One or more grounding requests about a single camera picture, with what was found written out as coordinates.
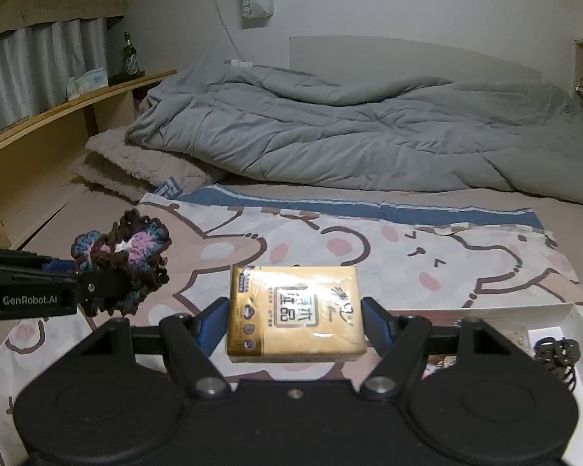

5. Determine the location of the grey duvet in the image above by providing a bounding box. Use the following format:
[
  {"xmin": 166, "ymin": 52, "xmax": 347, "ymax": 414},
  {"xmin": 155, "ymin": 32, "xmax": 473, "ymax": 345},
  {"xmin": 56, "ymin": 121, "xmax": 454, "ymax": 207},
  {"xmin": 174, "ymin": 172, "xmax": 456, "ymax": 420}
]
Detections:
[{"xmin": 126, "ymin": 53, "xmax": 583, "ymax": 205}]

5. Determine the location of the black hair claw clip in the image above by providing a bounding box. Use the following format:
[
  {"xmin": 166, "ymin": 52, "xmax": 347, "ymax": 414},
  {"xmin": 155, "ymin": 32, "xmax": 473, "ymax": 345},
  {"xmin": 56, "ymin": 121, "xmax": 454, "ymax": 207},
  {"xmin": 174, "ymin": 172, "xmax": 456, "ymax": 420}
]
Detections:
[{"xmin": 531, "ymin": 337, "xmax": 582, "ymax": 394}]

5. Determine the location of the beige fluffy blanket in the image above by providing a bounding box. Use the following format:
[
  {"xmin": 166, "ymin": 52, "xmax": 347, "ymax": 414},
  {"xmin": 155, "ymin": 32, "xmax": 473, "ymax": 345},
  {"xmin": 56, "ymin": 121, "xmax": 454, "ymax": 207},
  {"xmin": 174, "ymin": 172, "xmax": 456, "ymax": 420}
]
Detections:
[{"xmin": 72, "ymin": 125, "xmax": 230, "ymax": 205}]

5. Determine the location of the green glass bottle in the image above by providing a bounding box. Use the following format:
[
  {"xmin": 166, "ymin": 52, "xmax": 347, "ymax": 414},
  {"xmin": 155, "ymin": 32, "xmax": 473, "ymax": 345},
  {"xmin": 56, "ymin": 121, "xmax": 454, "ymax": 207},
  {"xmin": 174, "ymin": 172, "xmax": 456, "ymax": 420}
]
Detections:
[{"xmin": 120, "ymin": 31, "xmax": 142, "ymax": 81}]

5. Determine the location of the tissue box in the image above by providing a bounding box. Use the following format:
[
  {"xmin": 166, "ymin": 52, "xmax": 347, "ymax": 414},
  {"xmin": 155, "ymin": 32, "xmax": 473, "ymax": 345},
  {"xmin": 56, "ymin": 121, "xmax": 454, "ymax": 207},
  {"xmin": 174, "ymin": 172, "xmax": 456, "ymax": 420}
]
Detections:
[{"xmin": 66, "ymin": 67, "xmax": 109, "ymax": 102}]

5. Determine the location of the dark multicolour crochet scrunchie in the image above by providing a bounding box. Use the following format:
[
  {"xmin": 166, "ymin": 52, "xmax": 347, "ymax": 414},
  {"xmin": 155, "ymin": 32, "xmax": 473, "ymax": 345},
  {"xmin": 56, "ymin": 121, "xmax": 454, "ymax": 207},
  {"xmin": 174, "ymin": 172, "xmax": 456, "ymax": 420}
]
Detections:
[{"xmin": 70, "ymin": 208, "xmax": 172, "ymax": 316}]

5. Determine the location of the beige bed sheet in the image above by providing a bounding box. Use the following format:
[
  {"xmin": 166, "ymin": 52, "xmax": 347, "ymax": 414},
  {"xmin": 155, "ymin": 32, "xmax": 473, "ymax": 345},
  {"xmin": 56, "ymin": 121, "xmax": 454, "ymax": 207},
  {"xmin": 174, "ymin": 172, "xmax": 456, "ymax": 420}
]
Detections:
[{"xmin": 10, "ymin": 174, "xmax": 583, "ymax": 312}]

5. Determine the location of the white cable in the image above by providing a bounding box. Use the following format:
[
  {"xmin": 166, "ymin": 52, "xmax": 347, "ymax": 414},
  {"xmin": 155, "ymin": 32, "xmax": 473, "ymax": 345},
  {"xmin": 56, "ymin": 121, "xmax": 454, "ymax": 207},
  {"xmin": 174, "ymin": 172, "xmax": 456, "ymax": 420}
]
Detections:
[{"xmin": 206, "ymin": 0, "xmax": 242, "ymax": 64}]

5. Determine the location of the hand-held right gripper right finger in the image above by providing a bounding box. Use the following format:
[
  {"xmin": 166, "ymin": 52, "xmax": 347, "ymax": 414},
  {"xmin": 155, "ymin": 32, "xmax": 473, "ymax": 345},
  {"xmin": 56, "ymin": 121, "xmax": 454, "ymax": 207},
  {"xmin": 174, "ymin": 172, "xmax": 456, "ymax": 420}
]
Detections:
[{"xmin": 358, "ymin": 296, "xmax": 555, "ymax": 400}]

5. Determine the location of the wooden bedside shelf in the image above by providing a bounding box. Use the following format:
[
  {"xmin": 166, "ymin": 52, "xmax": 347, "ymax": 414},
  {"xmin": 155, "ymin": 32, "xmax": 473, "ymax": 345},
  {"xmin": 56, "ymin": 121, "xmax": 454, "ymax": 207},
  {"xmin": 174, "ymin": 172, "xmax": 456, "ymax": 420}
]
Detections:
[{"xmin": 0, "ymin": 68, "xmax": 178, "ymax": 249}]

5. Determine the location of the yellow tissue pack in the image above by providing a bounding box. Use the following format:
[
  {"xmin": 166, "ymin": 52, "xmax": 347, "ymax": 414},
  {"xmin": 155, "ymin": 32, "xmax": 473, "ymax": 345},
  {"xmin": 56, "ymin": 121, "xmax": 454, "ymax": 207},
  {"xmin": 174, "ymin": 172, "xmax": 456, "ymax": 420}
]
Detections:
[{"xmin": 227, "ymin": 264, "xmax": 369, "ymax": 365}]

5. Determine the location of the bear printed blanket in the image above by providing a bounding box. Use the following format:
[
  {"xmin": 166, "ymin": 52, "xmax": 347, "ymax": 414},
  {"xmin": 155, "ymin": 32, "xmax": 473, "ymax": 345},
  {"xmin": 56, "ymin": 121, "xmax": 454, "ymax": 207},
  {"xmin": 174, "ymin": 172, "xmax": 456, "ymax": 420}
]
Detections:
[{"xmin": 0, "ymin": 191, "xmax": 583, "ymax": 466}]

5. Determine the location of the grey curtain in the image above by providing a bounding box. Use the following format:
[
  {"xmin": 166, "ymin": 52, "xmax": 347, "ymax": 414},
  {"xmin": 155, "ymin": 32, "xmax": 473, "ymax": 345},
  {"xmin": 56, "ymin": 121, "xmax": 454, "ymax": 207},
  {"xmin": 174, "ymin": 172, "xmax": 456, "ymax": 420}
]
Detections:
[{"xmin": 0, "ymin": 16, "xmax": 110, "ymax": 143}]

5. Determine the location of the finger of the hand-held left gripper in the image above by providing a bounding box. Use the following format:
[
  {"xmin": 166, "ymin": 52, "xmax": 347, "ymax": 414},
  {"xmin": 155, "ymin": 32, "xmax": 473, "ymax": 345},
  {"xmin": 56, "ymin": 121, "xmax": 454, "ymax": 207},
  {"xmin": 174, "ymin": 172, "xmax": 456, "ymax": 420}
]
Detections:
[
  {"xmin": 76, "ymin": 268, "xmax": 130, "ymax": 308},
  {"xmin": 0, "ymin": 247, "xmax": 79, "ymax": 275}
]

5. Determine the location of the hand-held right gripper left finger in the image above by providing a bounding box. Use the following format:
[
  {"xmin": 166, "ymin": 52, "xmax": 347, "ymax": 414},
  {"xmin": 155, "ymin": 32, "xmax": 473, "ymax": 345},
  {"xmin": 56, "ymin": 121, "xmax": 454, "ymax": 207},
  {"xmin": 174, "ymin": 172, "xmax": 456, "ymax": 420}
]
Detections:
[{"xmin": 34, "ymin": 296, "xmax": 232, "ymax": 398}]

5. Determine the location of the brown cardboard sheet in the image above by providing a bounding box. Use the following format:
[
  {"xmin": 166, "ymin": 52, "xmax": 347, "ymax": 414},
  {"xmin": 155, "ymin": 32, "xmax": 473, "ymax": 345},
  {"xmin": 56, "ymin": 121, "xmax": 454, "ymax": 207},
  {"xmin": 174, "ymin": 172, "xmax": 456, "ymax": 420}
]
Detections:
[{"xmin": 0, "ymin": 0, "xmax": 129, "ymax": 42}]

